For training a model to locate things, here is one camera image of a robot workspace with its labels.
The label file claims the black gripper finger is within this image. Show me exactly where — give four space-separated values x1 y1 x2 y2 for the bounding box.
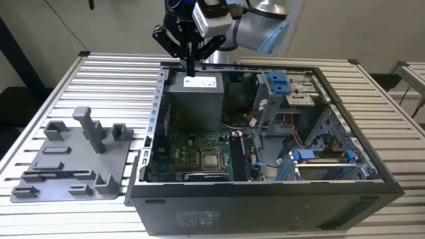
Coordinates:
191 35 227 77
152 24 192 77

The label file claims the RAM stick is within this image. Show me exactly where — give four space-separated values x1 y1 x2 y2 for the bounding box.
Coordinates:
23 170 93 180

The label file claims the blue drive bay latch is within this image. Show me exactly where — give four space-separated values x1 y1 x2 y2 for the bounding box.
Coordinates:
267 70 293 96

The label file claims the grey power supply unit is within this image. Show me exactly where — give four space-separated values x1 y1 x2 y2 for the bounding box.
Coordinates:
164 72 227 132

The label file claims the CPU socket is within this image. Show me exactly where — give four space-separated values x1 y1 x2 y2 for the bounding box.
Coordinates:
199 148 227 173

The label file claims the green Dell motherboard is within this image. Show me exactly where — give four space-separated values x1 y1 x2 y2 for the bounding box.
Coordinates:
145 131 267 182

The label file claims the silver CPU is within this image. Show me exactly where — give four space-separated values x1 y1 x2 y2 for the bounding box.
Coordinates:
203 154 221 171

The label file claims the blue disk carrier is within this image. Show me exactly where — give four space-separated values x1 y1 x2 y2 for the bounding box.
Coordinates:
288 148 359 167

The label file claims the black graphics card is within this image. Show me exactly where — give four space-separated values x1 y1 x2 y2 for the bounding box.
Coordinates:
176 171 232 183

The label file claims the grey plastic parts rack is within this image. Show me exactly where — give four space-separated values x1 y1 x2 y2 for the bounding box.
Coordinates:
10 106 136 204

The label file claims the metal slat side table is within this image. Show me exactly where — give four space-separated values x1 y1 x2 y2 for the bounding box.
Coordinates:
388 61 425 100

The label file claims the black PC case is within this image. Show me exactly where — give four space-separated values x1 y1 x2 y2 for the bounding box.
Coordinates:
124 61 407 237

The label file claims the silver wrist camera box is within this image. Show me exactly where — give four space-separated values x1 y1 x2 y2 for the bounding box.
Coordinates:
192 1 233 38

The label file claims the black camera bracket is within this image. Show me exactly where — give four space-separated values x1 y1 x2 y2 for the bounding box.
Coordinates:
201 0 249 19

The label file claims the black slanted post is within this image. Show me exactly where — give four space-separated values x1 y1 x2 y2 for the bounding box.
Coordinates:
0 16 46 89

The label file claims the blue-tipped black wire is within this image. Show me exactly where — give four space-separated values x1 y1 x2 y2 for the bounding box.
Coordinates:
251 160 285 169

